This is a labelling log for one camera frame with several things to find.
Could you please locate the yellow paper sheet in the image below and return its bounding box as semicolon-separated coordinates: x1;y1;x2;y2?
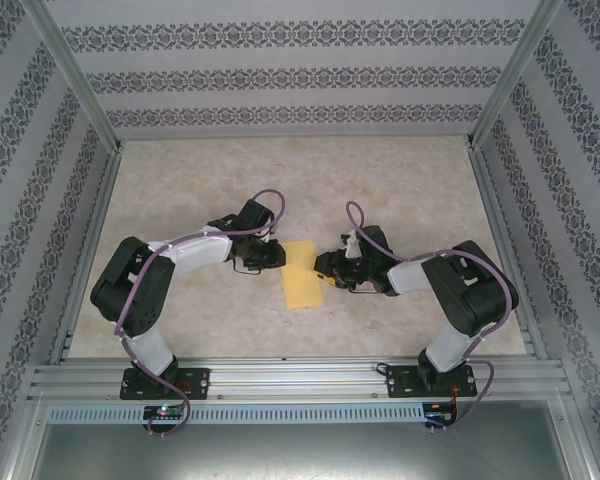
280;240;327;311

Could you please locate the small controller board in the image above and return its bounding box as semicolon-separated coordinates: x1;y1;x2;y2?
143;405;184;420
424;402;459;424

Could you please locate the grey metal panel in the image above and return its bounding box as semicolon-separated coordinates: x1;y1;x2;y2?
29;423;589;480

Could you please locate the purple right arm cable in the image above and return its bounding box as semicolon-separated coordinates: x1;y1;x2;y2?
346;201;514;432

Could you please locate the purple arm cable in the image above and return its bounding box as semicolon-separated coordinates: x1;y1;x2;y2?
346;201;514;432
114;188;289;441

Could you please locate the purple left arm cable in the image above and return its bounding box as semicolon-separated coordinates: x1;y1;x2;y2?
114;188;289;441

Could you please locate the aluminium mounting rail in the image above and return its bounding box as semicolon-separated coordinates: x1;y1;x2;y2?
27;356;574;402

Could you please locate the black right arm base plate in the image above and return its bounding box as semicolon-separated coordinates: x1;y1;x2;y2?
385;364;476;400

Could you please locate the slotted grey cable duct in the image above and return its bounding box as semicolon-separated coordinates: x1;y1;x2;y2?
47;403;426;425

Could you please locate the aluminium side rail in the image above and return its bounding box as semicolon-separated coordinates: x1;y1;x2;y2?
467;149;549;359
47;149;126;364

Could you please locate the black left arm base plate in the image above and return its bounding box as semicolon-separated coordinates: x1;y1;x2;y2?
119;367;211;401

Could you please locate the aluminium frame post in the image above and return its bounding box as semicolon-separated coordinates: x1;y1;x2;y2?
464;0;564;151
24;0;126;157

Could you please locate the aluminium lower frame bar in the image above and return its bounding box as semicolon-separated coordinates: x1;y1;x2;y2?
554;394;600;480
0;392;49;480

